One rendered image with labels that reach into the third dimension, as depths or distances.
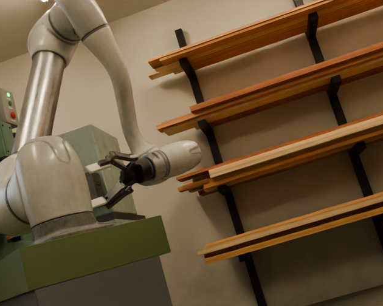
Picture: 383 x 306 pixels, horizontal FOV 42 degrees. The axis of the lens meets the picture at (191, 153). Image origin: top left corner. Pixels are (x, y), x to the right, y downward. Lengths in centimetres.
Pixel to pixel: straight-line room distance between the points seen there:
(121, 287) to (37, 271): 19
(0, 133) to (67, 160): 89
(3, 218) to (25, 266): 33
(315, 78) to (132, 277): 274
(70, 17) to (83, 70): 290
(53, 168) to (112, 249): 24
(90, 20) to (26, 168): 56
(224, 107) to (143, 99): 89
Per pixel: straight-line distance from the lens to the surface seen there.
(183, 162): 160
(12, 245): 190
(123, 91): 164
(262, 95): 364
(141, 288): 118
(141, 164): 153
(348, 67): 374
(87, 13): 163
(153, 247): 122
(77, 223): 122
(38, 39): 171
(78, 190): 124
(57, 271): 111
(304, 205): 398
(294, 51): 423
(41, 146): 127
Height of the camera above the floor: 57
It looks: 11 degrees up
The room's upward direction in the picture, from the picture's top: 16 degrees counter-clockwise
